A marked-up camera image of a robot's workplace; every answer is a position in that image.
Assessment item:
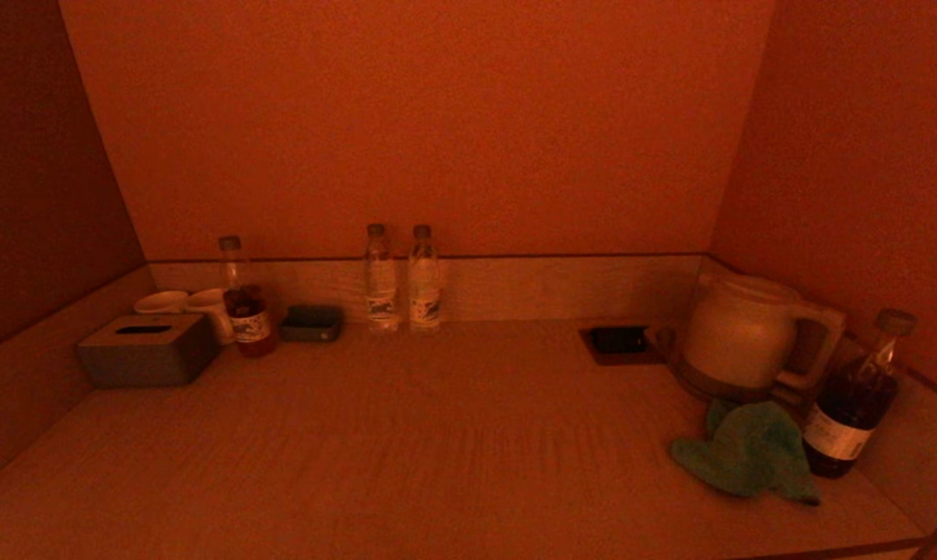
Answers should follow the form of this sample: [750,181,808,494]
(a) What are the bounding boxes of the small amber tea bottle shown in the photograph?
[218,235,279,359]

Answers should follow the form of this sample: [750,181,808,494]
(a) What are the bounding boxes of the white electric kettle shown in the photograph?
[680,274,848,390]

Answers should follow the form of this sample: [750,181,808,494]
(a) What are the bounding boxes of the round kettle base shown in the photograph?
[668,356,792,407]

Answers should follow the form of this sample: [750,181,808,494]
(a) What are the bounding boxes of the white mug with handle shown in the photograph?
[185,289,236,345]

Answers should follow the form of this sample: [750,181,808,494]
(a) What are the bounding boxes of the grey-blue tissue box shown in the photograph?
[75,313,222,389]

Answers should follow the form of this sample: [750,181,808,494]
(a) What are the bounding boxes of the clear water bottle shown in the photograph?
[407,224,442,335]
[364,223,400,334]

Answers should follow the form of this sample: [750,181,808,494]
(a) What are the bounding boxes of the black recessed socket panel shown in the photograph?
[579,325,663,366]

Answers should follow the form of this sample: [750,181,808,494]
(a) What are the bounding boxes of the teal fluffy cloth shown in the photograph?
[669,398,821,506]

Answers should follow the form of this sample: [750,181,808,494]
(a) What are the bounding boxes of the small blue open tray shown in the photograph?
[280,304,344,343]

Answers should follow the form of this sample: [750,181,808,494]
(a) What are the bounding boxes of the white low cup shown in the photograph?
[132,290,191,316]

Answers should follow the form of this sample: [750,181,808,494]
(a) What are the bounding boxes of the large dark drink bottle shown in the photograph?
[801,309,918,479]

